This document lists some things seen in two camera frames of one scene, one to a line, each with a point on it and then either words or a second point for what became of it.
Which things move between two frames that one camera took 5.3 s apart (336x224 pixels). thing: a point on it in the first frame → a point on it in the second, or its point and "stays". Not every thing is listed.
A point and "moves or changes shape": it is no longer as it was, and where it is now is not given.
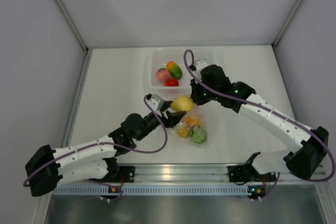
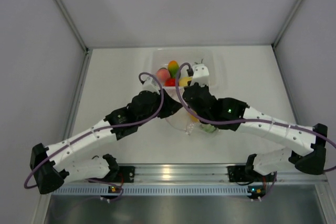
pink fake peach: x=162 y=74 stays
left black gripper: x=174 y=118 → x=170 y=106
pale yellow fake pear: x=182 y=103 moves or changes shape
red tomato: x=171 y=82 stays
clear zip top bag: x=192 y=127 moves or changes shape
